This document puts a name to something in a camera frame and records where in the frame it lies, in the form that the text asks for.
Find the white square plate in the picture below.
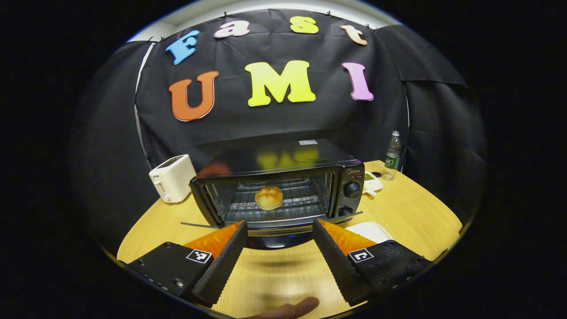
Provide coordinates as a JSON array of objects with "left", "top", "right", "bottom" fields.
[{"left": 343, "top": 222, "right": 394, "bottom": 244}]

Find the black backdrop cloth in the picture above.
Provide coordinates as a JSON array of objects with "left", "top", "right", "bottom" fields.
[{"left": 69, "top": 9, "right": 488, "bottom": 257}]

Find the white toaster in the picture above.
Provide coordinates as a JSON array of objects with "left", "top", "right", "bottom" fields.
[{"left": 149, "top": 154, "right": 197, "bottom": 204}]

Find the round bread bun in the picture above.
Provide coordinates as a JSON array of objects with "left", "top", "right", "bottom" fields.
[{"left": 255, "top": 186, "right": 284, "bottom": 210}]

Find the clear plastic water bottle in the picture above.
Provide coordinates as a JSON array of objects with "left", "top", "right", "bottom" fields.
[{"left": 382, "top": 130, "right": 402, "bottom": 181}]

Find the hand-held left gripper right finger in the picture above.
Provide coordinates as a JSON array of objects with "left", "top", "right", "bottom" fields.
[{"left": 312, "top": 218, "right": 435, "bottom": 307}]

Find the white divided snack tray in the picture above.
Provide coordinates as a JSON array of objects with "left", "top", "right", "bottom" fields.
[{"left": 362, "top": 171, "right": 384, "bottom": 195}]

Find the black electric oven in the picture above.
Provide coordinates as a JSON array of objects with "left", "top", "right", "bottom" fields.
[{"left": 181, "top": 139, "right": 366, "bottom": 250}]

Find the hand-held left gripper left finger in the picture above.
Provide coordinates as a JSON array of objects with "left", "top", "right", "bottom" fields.
[{"left": 126, "top": 221, "right": 249, "bottom": 307}]

